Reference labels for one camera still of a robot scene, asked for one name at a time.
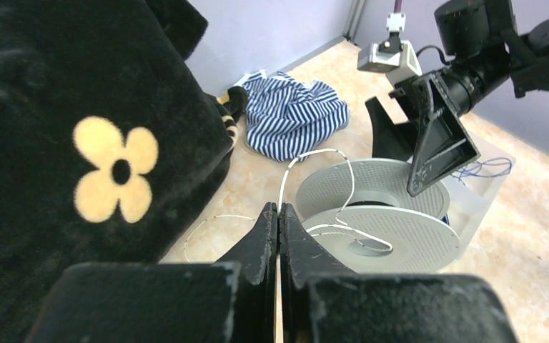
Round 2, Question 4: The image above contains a blue tangled thin cable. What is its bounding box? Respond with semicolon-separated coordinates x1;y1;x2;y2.
450;156;513;186

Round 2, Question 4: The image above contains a black blanket with beige flowers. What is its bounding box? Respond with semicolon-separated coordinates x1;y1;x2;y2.
0;1;234;342

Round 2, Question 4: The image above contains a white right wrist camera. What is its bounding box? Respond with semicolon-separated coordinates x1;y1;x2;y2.
357;9;422;85

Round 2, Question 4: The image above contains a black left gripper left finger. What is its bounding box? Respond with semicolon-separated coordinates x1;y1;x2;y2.
27;203;277;342

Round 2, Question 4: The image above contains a clear plastic tray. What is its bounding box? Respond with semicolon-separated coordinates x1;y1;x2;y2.
443;132;516;254

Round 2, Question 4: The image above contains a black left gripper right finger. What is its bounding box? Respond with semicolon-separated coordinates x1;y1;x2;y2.
278;204;517;342

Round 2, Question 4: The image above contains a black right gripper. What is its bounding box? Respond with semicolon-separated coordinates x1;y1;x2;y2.
365;71;480;197

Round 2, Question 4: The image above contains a blue white striped cloth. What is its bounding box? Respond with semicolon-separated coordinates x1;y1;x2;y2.
235;71;350;162

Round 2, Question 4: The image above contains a white perforated cable spool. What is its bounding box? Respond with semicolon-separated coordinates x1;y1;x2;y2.
295;159;460;274

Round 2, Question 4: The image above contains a white thin cable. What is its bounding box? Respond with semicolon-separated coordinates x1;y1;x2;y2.
182;148;395;264

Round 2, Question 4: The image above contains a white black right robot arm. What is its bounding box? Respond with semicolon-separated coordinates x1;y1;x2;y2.
357;1;549;197

